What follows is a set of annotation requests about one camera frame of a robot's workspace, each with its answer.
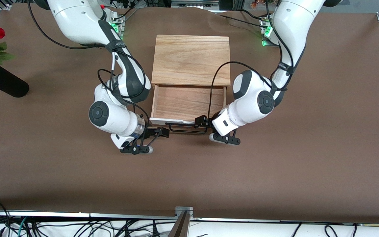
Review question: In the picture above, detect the brown table cover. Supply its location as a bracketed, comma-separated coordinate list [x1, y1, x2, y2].
[0, 3, 379, 224]

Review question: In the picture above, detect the aluminium centre bracket post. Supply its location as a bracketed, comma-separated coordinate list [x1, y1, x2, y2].
[168, 206, 194, 237]

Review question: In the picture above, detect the black cylindrical vase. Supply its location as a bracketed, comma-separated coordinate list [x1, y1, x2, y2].
[0, 64, 30, 98]

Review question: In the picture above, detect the light wooden drawer cabinet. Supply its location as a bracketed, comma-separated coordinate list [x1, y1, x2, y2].
[151, 35, 231, 88]

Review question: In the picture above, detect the teal floor cable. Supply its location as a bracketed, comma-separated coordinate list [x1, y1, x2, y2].
[17, 217, 29, 237]

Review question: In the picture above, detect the black base power cable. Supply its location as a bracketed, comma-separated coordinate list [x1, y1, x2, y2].
[216, 13, 264, 28]

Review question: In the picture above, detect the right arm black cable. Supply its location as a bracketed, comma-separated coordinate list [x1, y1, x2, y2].
[28, 0, 151, 133]

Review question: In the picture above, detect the black floor cable tangle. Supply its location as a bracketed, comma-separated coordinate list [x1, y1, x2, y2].
[0, 199, 177, 237]

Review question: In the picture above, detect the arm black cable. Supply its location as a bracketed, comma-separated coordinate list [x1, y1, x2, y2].
[28, 0, 151, 133]
[209, 0, 296, 119]

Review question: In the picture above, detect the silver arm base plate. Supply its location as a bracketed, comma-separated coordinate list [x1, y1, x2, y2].
[259, 18, 279, 47]
[110, 9, 126, 37]

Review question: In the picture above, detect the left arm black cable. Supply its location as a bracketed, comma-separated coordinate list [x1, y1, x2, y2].
[209, 0, 296, 119]

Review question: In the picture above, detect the white-fronted wooden drawer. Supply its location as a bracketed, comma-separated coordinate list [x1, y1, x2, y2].
[149, 84, 228, 134]

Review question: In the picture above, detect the aluminium table edge rail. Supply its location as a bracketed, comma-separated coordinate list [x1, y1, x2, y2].
[0, 207, 379, 225]

